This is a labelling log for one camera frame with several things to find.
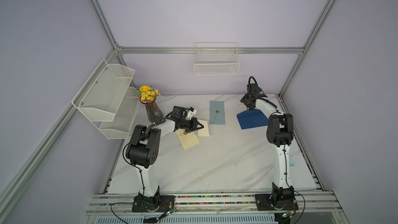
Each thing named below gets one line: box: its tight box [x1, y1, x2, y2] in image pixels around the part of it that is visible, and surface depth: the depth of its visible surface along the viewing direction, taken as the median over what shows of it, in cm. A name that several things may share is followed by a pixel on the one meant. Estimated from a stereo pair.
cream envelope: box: [175, 128, 200, 150], surface depth 98 cm
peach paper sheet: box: [197, 119, 210, 137], surface depth 95 cm
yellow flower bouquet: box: [134, 85, 161, 104], surface depth 90 cm
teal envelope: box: [209, 100, 226, 125], surface depth 113 cm
